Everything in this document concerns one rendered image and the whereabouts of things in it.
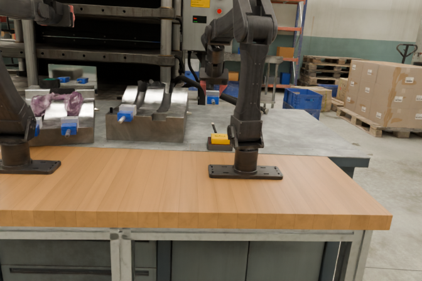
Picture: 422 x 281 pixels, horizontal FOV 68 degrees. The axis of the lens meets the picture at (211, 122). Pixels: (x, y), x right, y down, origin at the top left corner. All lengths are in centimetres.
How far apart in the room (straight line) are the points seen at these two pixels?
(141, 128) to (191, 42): 92
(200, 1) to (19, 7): 116
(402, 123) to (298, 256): 362
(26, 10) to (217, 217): 69
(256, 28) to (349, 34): 757
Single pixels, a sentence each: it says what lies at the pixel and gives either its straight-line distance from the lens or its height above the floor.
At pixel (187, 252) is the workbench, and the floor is 37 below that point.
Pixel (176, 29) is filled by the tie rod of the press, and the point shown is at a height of 119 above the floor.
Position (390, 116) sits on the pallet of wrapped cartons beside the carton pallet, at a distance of 465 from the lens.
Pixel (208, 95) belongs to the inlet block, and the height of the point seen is 95.
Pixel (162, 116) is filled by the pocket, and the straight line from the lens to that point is 110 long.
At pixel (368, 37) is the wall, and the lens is 850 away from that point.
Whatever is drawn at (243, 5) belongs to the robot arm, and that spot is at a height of 123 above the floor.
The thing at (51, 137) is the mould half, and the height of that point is 83.
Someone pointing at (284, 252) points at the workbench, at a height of 38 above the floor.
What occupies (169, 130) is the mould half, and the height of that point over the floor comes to 84.
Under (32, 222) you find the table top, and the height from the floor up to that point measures 77.
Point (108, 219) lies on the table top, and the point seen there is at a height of 78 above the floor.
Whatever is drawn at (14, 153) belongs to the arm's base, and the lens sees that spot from 92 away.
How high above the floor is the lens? 116
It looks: 15 degrees down
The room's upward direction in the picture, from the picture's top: 3 degrees clockwise
